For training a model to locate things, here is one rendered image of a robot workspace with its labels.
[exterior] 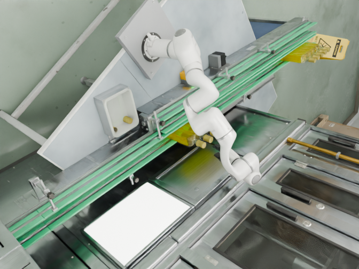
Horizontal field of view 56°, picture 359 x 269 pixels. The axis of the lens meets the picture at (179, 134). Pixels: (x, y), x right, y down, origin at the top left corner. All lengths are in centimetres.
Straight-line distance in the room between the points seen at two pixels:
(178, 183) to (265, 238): 52
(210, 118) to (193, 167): 51
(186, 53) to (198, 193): 67
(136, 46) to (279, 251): 118
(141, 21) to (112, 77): 32
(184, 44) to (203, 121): 37
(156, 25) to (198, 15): 37
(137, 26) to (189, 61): 40
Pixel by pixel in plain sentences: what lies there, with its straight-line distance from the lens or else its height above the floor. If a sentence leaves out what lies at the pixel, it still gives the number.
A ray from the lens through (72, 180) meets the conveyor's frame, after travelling 169.
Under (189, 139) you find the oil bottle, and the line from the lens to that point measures 180.
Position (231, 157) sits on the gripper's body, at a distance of 161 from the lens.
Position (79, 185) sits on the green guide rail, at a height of 91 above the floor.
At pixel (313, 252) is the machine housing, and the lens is 152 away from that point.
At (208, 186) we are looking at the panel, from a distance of 172.
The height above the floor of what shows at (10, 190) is 33.
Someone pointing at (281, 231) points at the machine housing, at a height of 169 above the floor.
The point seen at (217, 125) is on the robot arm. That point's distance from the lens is 141.
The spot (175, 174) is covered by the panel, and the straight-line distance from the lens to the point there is 182.
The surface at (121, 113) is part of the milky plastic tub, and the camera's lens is 185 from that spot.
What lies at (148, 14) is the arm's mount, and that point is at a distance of 187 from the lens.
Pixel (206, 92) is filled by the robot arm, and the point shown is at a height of 130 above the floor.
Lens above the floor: 220
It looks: 40 degrees down
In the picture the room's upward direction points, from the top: 112 degrees clockwise
